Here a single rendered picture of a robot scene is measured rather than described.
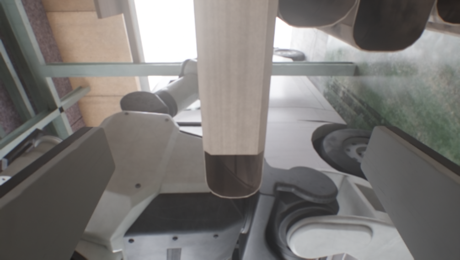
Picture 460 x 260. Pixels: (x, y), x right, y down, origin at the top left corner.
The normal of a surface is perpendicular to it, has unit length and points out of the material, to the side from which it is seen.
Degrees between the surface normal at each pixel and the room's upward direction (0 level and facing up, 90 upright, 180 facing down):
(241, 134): 90
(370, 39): 79
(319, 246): 90
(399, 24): 11
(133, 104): 97
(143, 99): 97
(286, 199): 62
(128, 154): 100
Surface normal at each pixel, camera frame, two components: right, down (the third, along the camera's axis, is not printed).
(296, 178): 0.17, -0.90
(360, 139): -0.07, -0.15
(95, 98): 0.00, 0.51
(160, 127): 0.17, -0.79
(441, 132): -1.00, 0.00
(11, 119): 1.00, 0.00
